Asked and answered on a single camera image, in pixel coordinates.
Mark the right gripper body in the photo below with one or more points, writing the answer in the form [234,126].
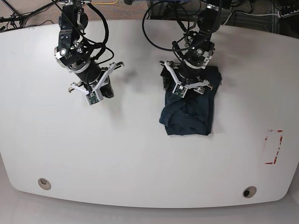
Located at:
[89,74]

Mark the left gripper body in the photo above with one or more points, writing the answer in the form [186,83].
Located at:
[186,75]

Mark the dark teal T-shirt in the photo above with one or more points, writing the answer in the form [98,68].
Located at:
[194,113]

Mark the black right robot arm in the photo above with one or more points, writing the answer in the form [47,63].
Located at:
[75,52]

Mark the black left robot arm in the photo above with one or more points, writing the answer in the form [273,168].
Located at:
[199,48]

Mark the black tripod stand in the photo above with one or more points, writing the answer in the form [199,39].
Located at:
[18,21]

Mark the red tape rectangle marking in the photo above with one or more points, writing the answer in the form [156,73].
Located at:
[271,147]

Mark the white power strip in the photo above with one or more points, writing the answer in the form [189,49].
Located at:
[288,12]

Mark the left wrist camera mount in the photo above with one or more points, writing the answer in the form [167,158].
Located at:
[180,90]

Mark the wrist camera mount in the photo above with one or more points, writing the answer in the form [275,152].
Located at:
[180,90]
[96,95]

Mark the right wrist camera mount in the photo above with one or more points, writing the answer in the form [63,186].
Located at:
[96,95]

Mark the grey metal frame leg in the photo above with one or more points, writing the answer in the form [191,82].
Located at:
[158,9]

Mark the left table cable grommet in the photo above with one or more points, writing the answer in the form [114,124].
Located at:
[44,184]

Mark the table cable grommet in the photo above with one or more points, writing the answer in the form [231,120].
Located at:
[44,184]
[249,192]

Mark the right table cable grommet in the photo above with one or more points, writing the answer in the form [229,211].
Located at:
[249,192]

